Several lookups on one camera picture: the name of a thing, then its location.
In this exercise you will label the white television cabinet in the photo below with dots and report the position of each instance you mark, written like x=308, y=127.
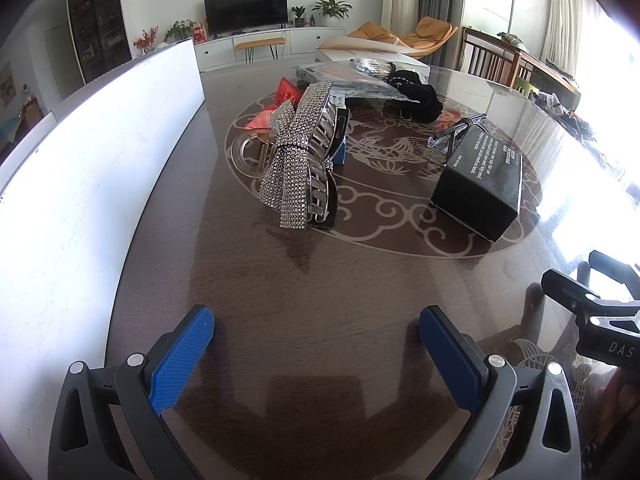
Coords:
x=310, y=42

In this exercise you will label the rhinestone bow hair claw clip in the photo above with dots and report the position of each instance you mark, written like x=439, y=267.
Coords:
x=292, y=160

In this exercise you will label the large leafy potted plant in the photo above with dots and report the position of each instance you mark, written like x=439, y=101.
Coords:
x=330, y=7

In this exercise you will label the clear eyeglasses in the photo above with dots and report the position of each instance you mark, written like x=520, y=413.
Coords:
x=467, y=122

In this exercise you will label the orange lounge chair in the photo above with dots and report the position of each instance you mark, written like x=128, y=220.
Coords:
x=430, y=32
x=372, y=32

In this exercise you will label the small potted plant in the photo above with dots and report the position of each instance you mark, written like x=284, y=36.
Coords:
x=298, y=12

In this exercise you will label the sheer white curtain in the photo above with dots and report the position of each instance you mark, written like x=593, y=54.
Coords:
x=570, y=10

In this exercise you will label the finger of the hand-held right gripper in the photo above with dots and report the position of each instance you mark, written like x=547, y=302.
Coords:
x=565, y=287
x=612, y=264

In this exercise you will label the dark glass display cabinet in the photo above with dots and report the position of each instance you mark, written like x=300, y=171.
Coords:
x=97, y=20

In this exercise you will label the black television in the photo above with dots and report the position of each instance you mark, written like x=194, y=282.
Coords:
x=245, y=7

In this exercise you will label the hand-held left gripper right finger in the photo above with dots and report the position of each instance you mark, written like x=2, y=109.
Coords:
x=450, y=360

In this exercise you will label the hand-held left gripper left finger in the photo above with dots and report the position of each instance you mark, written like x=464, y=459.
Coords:
x=181, y=360

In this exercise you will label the flat packet in plastic bag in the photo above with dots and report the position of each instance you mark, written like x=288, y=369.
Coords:
x=340, y=77

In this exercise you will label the orange stool with black legs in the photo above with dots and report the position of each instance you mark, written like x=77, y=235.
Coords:
x=260, y=42

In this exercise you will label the wooden sideboard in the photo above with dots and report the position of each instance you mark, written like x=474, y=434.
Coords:
x=545, y=72

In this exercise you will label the red gift box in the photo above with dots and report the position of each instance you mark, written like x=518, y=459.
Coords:
x=200, y=34

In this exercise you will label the large white board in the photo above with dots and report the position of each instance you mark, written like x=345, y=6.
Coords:
x=90, y=185

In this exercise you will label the red flower arrangement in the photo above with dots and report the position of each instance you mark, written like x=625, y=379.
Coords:
x=146, y=39

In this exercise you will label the black rectangular box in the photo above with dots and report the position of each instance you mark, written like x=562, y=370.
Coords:
x=475, y=185

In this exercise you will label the framed wall picture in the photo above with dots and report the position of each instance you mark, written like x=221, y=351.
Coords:
x=7, y=85

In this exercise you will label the white flat box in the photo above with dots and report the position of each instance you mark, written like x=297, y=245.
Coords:
x=350, y=52

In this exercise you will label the black cloth pouch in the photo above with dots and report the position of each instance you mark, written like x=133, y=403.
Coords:
x=420, y=97

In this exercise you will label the small orange packet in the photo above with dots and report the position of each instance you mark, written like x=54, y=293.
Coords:
x=448, y=119

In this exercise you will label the bushy green potted plant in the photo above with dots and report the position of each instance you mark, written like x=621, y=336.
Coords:
x=179, y=30

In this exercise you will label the plastic bag of dark sticks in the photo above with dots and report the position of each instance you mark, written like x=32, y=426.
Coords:
x=372, y=66

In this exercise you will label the small blue box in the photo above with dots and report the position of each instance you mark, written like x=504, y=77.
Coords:
x=340, y=156

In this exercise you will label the person's right hand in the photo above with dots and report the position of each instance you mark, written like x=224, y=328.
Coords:
x=622, y=400

